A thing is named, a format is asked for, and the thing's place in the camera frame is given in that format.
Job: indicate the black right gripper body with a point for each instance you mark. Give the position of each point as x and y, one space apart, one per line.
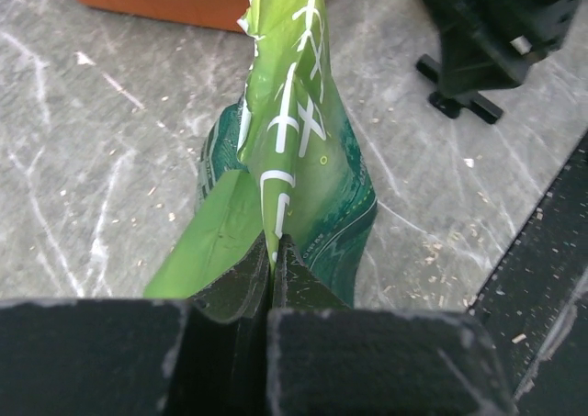
492 44

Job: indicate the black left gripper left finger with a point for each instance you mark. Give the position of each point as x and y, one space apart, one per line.
204 355

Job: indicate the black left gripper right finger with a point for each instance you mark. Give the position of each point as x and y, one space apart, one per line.
323 358

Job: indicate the black bag clip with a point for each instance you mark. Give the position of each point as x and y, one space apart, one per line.
451 107

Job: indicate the green litter bag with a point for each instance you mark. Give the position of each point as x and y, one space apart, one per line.
281 162

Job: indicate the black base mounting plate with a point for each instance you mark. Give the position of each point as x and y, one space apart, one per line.
534 304

